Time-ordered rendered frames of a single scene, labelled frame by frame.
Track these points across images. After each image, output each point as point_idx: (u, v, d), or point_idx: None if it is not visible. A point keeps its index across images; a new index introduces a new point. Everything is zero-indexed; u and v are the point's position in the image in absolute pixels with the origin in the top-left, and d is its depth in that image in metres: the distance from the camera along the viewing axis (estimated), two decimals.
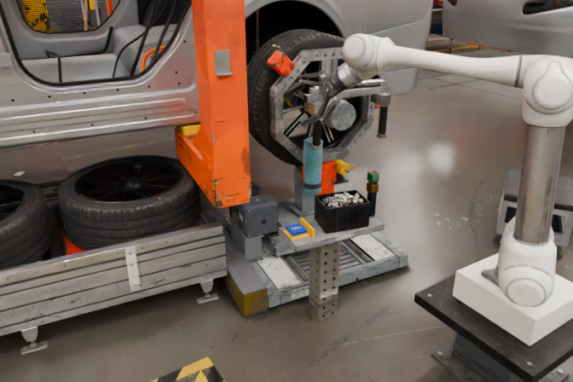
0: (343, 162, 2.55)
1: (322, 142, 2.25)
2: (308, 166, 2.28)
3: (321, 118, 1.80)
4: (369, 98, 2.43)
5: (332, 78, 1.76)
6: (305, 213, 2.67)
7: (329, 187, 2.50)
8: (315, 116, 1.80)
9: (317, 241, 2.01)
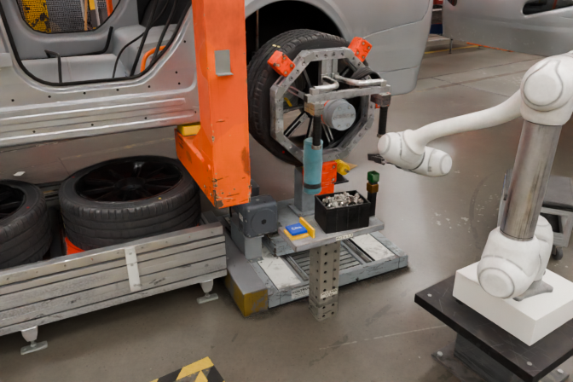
0: (343, 162, 2.55)
1: (322, 142, 2.25)
2: (308, 166, 2.28)
3: (375, 156, 2.12)
4: (369, 98, 2.43)
5: None
6: (305, 213, 2.67)
7: (329, 187, 2.50)
8: (378, 153, 2.14)
9: (317, 241, 2.01)
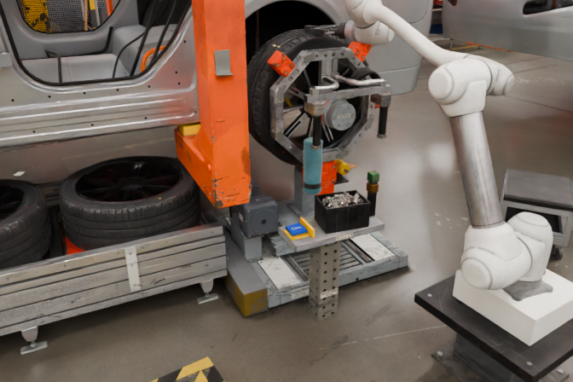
0: (343, 162, 2.55)
1: (322, 142, 2.25)
2: (308, 166, 2.28)
3: None
4: (369, 98, 2.43)
5: (344, 39, 2.19)
6: (305, 213, 2.67)
7: (329, 187, 2.50)
8: None
9: (317, 241, 2.01)
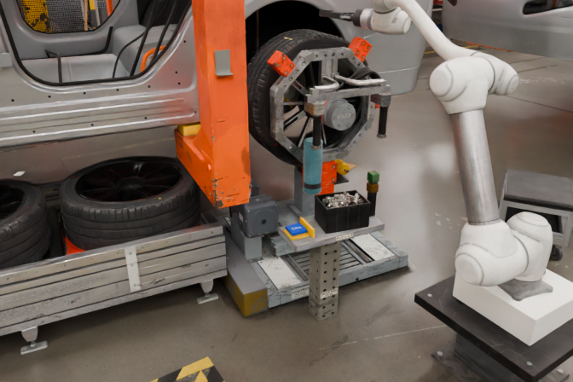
0: (343, 162, 2.55)
1: (322, 142, 2.25)
2: (308, 166, 2.28)
3: None
4: (369, 98, 2.43)
5: (357, 26, 2.20)
6: (305, 213, 2.67)
7: (329, 187, 2.50)
8: (332, 19, 2.28)
9: (317, 241, 2.01)
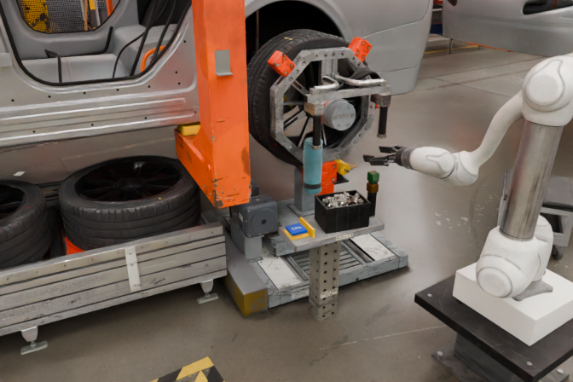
0: (343, 162, 2.55)
1: (322, 142, 2.25)
2: (308, 166, 2.28)
3: (371, 159, 2.09)
4: (369, 98, 2.43)
5: (403, 148, 2.01)
6: (305, 213, 2.67)
7: (329, 187, 2.50)
8: (372, 156, 2.11)
9: (317, 241, 2.01)
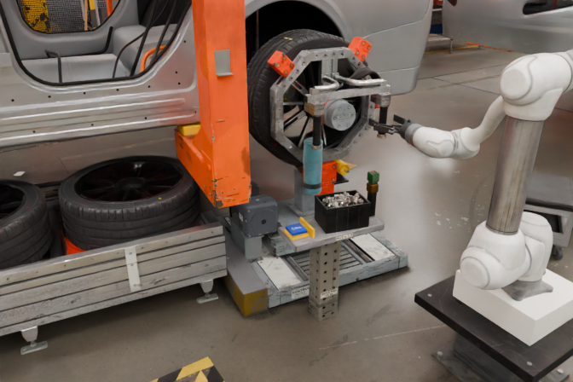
0: (343, 162, 2.55)
1: (322, 142, 2.25)
2: (308, 166, 2.28)
3: None
4: (369, 98, 2.43)
5: None
6: (305, 213, 2.67)
7: (329, 187, 2.50)
8: None
9: (317, 241, 2.01)
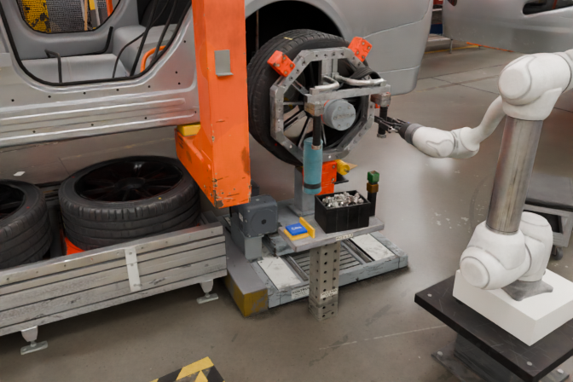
0: (343, 162, 2.55)
1: (322, 142, 2.26)
2: (308, 166, 2.28)
3: None
4: (369, 98, 2.43)
5: None
6: (305, 213, 2.68)
7: (329, 187, 2.50)
8: None
9: (317, 241, 2.01)
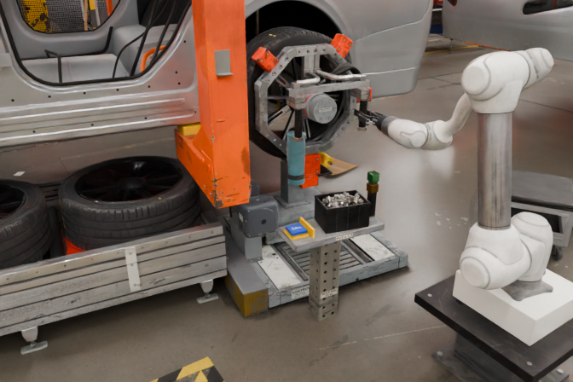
0: (327, 154, 2.64)
1: (304, 135, 2.35)
2: (291, 158, 2.37)
3: None
4: (351, 93, 2.52)
5: None
6: (291, 205, 2.77)
7: (313, 178, 2.59)
8: None
9: (317, 241, 2.01)
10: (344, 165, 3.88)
